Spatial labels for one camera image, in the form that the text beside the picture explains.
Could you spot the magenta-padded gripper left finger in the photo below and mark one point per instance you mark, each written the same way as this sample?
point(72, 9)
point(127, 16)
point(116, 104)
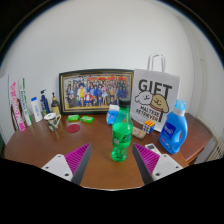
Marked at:
point(77, 158)

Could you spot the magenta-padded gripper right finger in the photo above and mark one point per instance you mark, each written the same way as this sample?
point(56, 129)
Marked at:
point(147, 158)

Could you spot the green plastic drink bottle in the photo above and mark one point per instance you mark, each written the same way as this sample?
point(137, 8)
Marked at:
point(122, 136)

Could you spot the white remote control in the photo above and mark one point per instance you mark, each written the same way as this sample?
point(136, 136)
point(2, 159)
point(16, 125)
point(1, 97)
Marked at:
point(152, 148)

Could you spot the small patterned pouch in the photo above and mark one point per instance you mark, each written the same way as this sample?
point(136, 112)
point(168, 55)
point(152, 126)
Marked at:
point(139, 133)

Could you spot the flat round red coaster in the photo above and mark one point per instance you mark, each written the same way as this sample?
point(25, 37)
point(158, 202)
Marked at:
point(73, 128)

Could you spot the colourful puzzle cube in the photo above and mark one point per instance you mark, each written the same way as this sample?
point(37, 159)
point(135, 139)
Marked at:
point(149, 127)

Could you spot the blue detergent bottle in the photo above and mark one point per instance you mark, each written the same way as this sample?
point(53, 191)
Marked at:
point(171, 131)

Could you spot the small green packet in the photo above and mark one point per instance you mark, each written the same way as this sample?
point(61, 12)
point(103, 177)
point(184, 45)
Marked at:
point(87, 119)
point(73, 117)

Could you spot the patterned ceramic mug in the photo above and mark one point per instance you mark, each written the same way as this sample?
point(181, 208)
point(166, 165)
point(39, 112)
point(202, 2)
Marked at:
point(52, 121)

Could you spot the blue tissue pack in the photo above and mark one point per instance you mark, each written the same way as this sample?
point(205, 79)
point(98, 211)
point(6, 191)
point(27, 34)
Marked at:
point(112, 115)

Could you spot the dark pump bottle yellow label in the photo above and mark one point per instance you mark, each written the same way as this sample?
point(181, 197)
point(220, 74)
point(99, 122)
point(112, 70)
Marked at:
point(55, 107)

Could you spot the white paper gift bag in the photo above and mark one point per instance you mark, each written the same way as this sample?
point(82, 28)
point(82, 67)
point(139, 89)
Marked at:
point(155, 96)

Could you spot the white bottle with blue cap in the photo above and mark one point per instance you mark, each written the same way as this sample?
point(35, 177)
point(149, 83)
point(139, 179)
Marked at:
point(36, 110)

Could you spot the dark blue pump bottle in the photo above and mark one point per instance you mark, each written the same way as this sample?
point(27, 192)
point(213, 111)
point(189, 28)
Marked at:
point(44, 104)

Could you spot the white radiator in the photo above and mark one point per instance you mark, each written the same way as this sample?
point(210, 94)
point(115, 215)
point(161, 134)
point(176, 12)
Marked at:
point(216, 150)

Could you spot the framed group picture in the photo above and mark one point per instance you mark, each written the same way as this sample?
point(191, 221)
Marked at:
point(95, 90)

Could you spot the tall green and white box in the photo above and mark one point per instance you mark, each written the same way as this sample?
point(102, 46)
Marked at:
point(25, 103)

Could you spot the tall pink and white box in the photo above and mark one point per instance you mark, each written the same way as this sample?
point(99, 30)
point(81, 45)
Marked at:
point(17, 110)

